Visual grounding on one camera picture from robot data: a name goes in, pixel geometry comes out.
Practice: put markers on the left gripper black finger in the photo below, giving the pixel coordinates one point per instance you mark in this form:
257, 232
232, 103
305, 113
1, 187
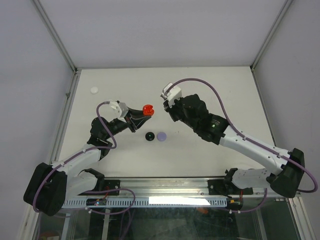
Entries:
138, 121
135, 113

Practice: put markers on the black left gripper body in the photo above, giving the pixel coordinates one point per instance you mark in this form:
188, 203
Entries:
128, 122

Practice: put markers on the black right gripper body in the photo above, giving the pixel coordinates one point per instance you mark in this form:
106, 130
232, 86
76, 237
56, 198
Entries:
176, 111

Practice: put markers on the orange round charging case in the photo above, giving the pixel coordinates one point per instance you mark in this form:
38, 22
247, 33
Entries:
148, 110

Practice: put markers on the black round charging case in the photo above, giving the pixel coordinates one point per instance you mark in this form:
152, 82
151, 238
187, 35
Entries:
149, 136

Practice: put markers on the purple round earbud charging case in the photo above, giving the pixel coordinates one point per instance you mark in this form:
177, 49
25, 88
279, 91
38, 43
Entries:
161, 136

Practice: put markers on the white round charging case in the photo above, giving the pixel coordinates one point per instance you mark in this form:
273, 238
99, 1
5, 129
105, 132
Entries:
94, 90

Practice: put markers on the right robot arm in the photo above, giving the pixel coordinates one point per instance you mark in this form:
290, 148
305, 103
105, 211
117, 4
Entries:
282, 169

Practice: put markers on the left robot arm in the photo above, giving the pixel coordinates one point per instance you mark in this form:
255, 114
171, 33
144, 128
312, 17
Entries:
53, 184

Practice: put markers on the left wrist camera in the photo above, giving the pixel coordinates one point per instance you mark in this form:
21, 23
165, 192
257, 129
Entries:
120, 109

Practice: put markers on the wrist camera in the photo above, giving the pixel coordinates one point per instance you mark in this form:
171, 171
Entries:
171, 93
120, 109

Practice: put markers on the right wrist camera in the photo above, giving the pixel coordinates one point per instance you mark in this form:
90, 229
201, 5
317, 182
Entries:
171, 93

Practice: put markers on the aluminium mounting rail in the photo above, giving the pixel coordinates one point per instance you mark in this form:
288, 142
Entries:
176, 186

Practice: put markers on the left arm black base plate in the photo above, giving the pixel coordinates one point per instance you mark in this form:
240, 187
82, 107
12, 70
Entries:
111, 184

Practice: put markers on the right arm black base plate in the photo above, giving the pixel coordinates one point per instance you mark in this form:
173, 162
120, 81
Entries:
219, 187

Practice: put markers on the white slotted cable duct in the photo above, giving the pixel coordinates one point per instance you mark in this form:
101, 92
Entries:
145, 202

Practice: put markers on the aluminium frame post left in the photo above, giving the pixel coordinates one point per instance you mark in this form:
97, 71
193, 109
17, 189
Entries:
54, 34

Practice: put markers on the aluminium frame post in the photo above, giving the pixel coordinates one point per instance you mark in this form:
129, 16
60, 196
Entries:
275, 25
54, 34

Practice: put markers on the aluminium frame post right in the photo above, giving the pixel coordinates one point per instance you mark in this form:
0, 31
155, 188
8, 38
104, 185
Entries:
275, 25

